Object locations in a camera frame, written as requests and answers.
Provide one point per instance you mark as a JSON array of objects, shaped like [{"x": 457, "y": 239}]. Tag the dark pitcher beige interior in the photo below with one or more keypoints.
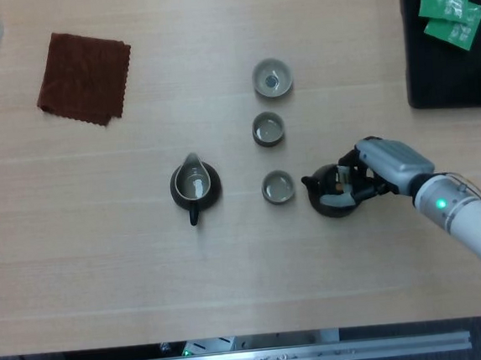
[{"x": 194, "y": 185}]

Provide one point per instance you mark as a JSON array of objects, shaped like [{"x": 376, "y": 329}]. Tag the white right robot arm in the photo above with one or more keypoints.
[{"x": 471, "y": 218}]

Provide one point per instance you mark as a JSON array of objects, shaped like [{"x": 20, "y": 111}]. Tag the aluminium profile rail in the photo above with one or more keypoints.
[{"x": 281, "y": 357}]

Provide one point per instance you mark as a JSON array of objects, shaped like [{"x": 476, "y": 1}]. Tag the dark teacup beige interior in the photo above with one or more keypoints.
[
  {"x": 278, "y": 187},
  {"x": 268, "y": 129}
]

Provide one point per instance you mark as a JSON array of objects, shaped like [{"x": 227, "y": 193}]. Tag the black cast iron teapot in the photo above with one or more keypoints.
[{"x": 321, "y": 185}]

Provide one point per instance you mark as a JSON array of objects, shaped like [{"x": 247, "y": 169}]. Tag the black plastic tray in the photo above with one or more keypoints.
[{"x": 425, "y": 75}]

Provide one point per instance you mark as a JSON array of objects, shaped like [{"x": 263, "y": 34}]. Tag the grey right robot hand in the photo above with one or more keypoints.
[{"x": 395, "y": 162}]

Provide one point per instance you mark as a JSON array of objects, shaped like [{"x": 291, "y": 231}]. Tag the flared beige teacup blue mark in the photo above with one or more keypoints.
[{"x": 266, "y": 85}]

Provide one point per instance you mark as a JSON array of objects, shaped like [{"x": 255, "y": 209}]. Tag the brown folded cloth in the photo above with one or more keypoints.
[{"x": 82, "y": 78}]

